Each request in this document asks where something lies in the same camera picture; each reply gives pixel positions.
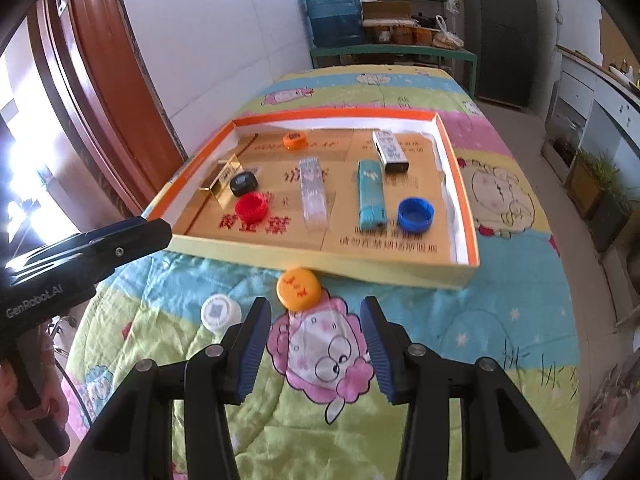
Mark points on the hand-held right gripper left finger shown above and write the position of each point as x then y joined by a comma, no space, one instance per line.
252,355

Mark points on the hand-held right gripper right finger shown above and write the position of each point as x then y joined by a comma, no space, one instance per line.
380,355

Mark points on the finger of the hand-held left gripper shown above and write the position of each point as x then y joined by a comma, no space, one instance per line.
125,247
120,225

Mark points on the plain orange bottle cap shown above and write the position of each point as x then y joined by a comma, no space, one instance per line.
298,288

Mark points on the small gold box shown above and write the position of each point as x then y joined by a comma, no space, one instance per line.
220,180

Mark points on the shallow orange-rimmed cardboard box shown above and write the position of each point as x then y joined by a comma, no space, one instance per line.
350,240

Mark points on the red bottle cap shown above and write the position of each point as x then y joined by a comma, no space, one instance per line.
250,207

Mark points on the blue bottle cap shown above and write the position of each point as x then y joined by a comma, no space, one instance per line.
415,214

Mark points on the clear floral printed lighter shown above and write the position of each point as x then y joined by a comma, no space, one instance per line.
312,195

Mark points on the orange cap with dark label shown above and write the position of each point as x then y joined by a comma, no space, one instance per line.
294,140

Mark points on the white cartoon printed lighter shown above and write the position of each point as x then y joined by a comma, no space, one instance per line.
391,150

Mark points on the person's left hand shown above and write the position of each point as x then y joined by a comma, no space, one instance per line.
52,400

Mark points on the white bottle cap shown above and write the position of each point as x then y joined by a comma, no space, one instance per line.
220,311

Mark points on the cartoon printed blanket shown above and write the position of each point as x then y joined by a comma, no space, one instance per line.
450,340

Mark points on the black bottle cap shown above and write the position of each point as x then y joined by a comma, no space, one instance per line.
244,184

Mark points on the red-brown wooden door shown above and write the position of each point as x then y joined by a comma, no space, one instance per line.
105,90

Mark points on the teal lighter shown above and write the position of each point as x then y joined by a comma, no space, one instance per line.
370,195

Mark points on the crumpled plastic bags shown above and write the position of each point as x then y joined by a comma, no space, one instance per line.
610,410

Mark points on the dark planter with grass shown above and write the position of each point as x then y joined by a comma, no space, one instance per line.
610,220

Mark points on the brown planter with grass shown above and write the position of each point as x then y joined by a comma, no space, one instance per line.
587,185

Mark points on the blue water jug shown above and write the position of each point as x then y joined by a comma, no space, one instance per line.
334,15

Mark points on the plastic bag of food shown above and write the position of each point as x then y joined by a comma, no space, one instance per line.
447,37

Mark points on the grey counter cabinet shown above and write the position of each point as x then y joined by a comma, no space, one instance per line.
595,110

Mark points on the dark grey refrigerator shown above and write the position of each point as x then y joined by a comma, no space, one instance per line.
500,35

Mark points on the brown cardboard carton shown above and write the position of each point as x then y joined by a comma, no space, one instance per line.
386,10

